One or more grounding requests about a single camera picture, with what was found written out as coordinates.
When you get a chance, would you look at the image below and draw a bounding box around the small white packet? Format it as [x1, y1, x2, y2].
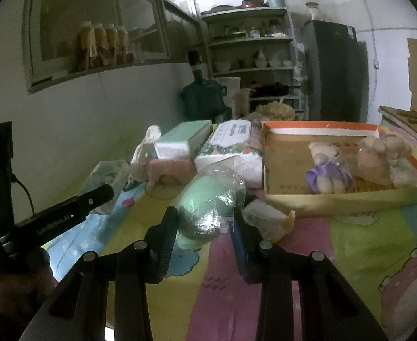
[242, 199, 295, 243]

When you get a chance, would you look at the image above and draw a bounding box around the cream teddy bear purple dress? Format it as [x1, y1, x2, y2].
[306, 142, 353, 195]

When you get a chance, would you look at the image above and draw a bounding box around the cream teddy bear pink dress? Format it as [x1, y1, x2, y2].
[355, 134, 412, 188]

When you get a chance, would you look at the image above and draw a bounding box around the pink soft pack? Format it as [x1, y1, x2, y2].
[145, 159, 197, 186]

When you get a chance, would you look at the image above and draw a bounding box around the mint green roll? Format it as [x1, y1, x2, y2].
[176, 155, 246, 250]

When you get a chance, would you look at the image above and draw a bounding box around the white plastic bag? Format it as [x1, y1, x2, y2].
[129, 125, 161, 183]

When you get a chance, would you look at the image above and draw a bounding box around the floral tissue cube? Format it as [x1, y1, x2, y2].
[389, 158, 417, 189]

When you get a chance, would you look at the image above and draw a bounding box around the person's left hand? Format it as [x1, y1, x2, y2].
[0, 249, 58, 329]

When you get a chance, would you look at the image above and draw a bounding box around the orange-rimmed cardboard box tray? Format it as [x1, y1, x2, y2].
[262, 121, 417, 217]

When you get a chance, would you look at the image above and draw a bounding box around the floral tissue pack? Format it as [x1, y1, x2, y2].
[194, 119, 263, 189]

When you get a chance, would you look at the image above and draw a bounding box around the mint green tissue box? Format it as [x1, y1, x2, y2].
[154, 120, 213, 159]

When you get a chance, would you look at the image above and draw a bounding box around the kitchen counter cabinet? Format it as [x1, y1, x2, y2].
[378, 105, 417, 140]

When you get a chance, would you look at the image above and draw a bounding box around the black refrigerator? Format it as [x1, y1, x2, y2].
[302, 20, 367, 122]

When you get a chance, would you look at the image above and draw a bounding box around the green water jug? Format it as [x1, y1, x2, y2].
[180, 49, 232, 124]

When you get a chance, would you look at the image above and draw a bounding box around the metal kitchen shelf rack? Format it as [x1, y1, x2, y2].
[201, 4, 308, 120]

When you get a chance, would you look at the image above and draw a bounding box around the glass jar on refrigerator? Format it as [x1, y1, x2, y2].
[305, 2, 322, 21]

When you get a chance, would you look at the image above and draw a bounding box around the light blue pot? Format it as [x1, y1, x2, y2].
[267, 0, 287, 9]

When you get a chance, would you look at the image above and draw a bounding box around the red pot with lid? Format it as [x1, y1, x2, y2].
[240, 0, 265, 9]

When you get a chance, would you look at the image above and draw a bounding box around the window cabinet frame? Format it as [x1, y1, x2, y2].
[22, 0, 202, 93]

